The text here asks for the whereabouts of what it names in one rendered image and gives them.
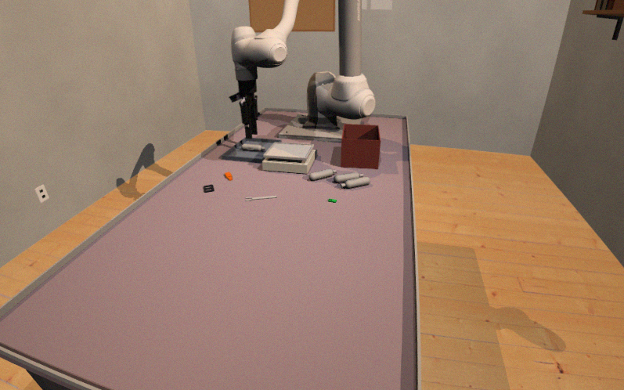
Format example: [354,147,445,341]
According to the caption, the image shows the red open box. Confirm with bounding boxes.
[341,124,381,169]

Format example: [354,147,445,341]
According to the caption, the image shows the white digital scale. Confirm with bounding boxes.
[262,142,317,174]

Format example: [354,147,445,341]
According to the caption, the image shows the grey table edge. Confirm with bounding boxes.
[0,107,421,390]

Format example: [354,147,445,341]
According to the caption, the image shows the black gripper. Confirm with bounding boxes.
[238,80,258,139]

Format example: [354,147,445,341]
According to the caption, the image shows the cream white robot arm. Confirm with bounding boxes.
[231,0,375,130]

